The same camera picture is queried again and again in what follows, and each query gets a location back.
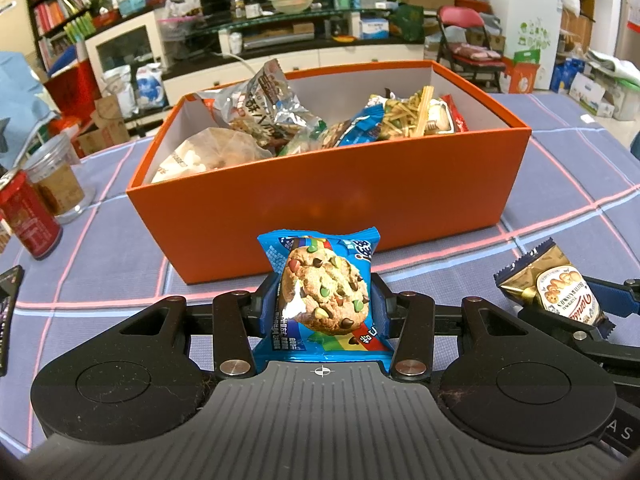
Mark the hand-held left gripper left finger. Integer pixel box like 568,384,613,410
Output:
117,275,278,378

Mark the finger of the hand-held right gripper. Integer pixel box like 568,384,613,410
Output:
587,280,640,317
517,307,640,376

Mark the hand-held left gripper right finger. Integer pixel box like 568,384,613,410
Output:
370,275,531,380

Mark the gold cookie snack packet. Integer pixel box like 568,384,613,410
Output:
493,237,617,341

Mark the orange cardboard box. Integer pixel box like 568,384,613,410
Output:
125,60,532,286

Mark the clear pastry snack packet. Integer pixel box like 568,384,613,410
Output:
150,127,275,184

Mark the green label pastry packet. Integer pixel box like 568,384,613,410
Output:
277,125,326,157

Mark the yellow sticks snack packet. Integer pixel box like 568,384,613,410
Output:
375,85,437,141

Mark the silver snack packet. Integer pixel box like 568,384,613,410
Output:
194,59,328,153

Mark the red snack packet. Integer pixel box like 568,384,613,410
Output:
435,94,470,135

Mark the blue plaid tablecloth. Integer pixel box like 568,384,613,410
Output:
0,87,640,461

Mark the blue white carton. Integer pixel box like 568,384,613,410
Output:
550,57,617,120

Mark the orange green paper bag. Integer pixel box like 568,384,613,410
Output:
507,50,542,93

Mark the clear plastic jar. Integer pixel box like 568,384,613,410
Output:
22,132,96,224

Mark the brown paper bag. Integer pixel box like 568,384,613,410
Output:
75,95,132,156

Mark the white blue printed bag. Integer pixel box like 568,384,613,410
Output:
134,65,166,108

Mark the red drink can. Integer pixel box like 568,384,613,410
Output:
0,170,63,260

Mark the black smartphone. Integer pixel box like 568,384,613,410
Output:
0,265,25,377

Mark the white TV stand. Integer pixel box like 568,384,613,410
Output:
162,7,441,81

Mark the wooden bookshelf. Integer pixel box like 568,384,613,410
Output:
527,0,598,56

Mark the blue white tissue box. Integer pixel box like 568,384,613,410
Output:
360,17,390,40

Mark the red storage box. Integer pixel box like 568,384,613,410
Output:
45,57,101,116

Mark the white glass door cabinet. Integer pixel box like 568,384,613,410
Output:
85,10,173,111

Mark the red folding chair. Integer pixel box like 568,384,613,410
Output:
436,5,508,93

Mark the white chest freezer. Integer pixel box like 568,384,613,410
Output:
465,0,565,93

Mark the fruit bowl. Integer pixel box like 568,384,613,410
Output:
268,0,317,15

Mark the blue star print cloth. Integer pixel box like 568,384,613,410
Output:
0,51,61,171

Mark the dark bookshelf with books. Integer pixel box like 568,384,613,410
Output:
22,0,196,71

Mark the beige floor air conditioner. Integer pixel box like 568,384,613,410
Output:
0,0,41,68

